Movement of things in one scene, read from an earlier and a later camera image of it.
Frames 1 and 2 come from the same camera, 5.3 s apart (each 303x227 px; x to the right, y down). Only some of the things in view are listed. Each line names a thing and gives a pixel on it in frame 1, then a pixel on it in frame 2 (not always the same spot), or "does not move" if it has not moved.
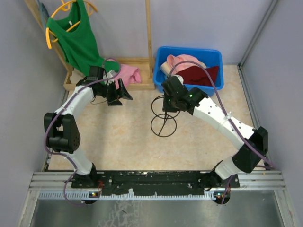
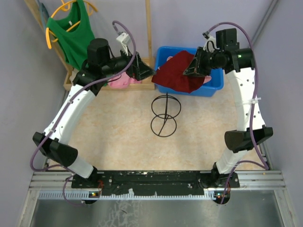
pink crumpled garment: x=128 y=75 does not move
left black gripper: x=121 y=92 to x=139 y=70
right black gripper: x=166 y=108 to x=194 y=67
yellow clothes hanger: x=89 y=7 does not move
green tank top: x=75 y=34 does not move
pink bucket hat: x=172 y=60 to x=207 y=79
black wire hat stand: x=163 y=124 does not move
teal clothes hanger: x=44 y=13 does not move
